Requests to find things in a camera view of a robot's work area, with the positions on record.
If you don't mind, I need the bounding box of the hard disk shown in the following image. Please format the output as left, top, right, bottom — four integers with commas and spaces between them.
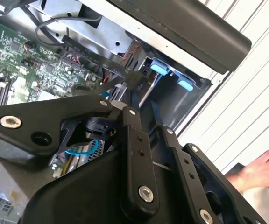
139, 57, 194, 105

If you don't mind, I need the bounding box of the person's bare hand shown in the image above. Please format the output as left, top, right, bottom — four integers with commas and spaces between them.
225, 149, 269, 194

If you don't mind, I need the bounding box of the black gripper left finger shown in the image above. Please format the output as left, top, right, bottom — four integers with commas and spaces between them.
0, 94, 161, 212

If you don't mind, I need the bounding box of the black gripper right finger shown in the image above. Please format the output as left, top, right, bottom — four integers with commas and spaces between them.
150, 100, 269, 224

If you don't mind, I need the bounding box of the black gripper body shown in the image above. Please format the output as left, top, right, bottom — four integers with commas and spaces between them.
20, 142, 196, 224

